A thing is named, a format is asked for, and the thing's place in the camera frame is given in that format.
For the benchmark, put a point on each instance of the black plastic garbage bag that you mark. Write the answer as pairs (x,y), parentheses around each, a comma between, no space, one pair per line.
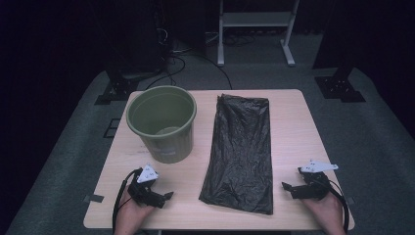
(241,153)

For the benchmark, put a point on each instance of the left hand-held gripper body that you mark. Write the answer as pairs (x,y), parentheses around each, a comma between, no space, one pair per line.
(143,192)

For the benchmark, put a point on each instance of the black stand base plate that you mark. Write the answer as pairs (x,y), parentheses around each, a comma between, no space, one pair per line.
(114,93)
(339,88)

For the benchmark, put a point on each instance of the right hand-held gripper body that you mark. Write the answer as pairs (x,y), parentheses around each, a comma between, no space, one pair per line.
(314,187)

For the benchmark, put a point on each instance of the person's left hand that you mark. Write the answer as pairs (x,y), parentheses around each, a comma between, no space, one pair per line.
(132,215)

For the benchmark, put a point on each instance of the green plastic trash can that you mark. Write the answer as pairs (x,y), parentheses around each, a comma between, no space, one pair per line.
(163,124)

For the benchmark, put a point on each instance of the grey tape strip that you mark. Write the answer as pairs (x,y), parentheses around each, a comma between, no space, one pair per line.
(94,198)
(350,200)

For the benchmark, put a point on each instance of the white metal stand frame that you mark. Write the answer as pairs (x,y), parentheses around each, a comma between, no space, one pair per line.
(256,19)

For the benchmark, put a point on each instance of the person's right hand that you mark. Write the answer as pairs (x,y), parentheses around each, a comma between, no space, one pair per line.
(326,212)

